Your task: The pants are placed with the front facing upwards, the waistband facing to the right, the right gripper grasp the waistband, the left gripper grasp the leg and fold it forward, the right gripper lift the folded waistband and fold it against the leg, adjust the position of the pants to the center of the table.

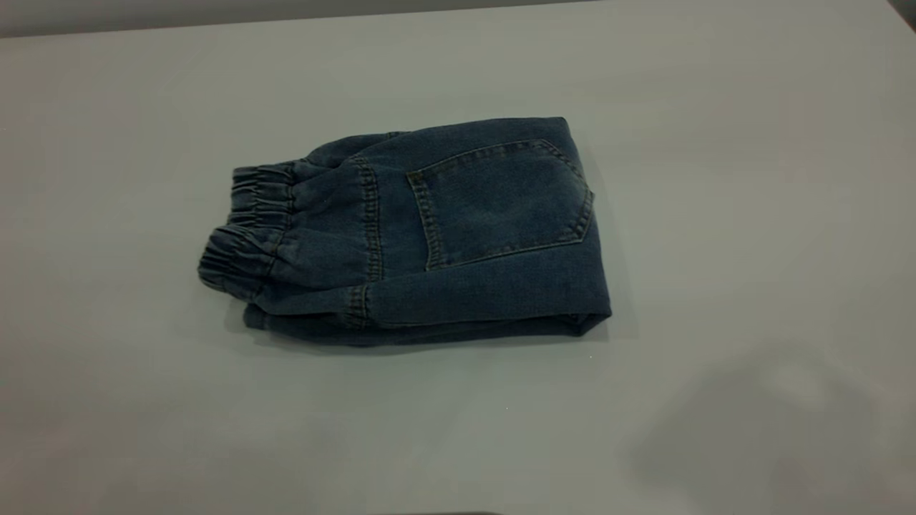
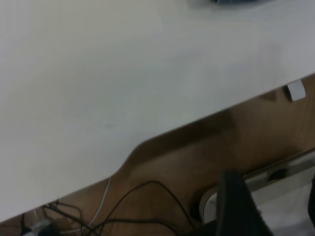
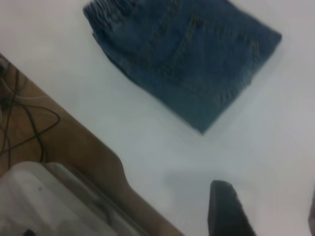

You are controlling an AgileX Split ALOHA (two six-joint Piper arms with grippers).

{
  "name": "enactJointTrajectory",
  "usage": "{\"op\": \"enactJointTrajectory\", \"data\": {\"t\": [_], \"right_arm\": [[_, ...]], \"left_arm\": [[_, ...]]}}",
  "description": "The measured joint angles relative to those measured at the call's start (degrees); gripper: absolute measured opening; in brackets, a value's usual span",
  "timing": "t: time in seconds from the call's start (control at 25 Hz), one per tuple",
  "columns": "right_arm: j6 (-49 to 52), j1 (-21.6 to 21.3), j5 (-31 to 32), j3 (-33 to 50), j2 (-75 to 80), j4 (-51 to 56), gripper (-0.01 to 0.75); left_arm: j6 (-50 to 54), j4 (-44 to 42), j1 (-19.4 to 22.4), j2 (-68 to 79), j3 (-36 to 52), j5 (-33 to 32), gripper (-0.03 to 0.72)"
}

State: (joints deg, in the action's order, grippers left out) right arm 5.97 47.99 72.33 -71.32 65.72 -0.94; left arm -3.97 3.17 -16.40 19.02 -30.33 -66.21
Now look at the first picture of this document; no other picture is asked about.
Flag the blue denim pants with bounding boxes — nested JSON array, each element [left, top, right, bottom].
[[197, 117, 613, 349]]

